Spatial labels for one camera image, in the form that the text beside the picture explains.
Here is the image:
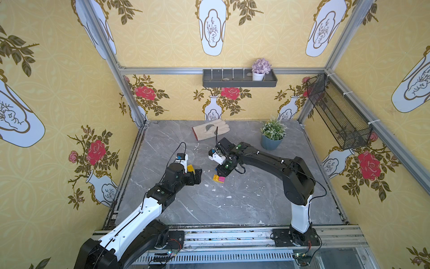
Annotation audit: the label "yellow curved lego brick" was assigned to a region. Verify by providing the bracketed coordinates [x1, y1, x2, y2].
[187, 164, 195, 173]

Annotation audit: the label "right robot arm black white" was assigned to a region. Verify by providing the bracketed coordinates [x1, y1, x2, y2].
[208, 138, 322, 249]

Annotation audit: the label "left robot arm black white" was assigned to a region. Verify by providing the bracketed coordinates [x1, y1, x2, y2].
[74, 163, 203, 269]

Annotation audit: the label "green plant in blue pot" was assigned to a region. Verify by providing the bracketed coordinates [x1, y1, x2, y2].
[261, 118, 287, 150]

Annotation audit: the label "purple flower in white pot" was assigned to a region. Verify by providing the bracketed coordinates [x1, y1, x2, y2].
[252, 58, 272, 81]

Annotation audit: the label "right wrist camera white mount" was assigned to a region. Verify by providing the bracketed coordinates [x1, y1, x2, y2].
[208, 149, 226, 165]

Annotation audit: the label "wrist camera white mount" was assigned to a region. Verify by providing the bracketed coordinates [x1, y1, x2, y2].
[175, 153, 188, 173]
[208, 149, 226, 165]

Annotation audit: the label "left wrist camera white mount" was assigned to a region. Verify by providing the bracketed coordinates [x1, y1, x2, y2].
[175, 153, 188, 173]

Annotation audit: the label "grey wall shelf tray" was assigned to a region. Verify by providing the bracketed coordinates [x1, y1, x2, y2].
[202, 68, 278, 88]

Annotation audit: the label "black wire mesh basket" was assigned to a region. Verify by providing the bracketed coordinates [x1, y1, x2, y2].
[305, 74, 372, 150]

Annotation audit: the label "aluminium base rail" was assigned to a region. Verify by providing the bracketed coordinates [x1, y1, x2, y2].
[131, 225, 379, 269]

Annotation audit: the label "aluminium frame post left rear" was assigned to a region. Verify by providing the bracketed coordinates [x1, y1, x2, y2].
[82, 1, 147, 128]

